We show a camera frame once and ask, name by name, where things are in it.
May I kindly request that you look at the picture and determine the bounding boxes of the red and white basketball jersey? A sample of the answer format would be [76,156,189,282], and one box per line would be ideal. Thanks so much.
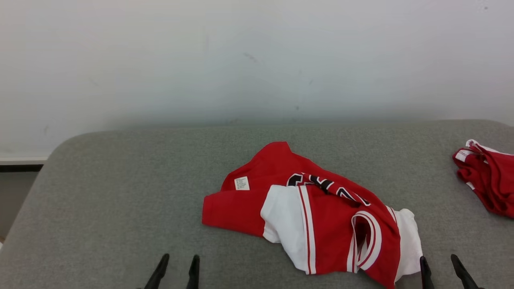
[202,141,424,289]

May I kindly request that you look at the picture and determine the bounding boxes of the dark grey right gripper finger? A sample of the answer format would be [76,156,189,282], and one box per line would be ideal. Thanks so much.
[420,256,435,289]
[451,254,480,289]

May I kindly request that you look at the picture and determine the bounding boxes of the red shorts with white stripe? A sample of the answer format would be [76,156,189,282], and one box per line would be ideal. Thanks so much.
[453,139,514,219]

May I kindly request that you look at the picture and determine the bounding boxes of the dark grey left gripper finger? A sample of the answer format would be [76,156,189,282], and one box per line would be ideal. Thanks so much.
[187,254,200,289]
[145,253,170,289]

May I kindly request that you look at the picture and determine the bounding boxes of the white wall skirting strip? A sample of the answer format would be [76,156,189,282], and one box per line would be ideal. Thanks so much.
[0,157,49,173]

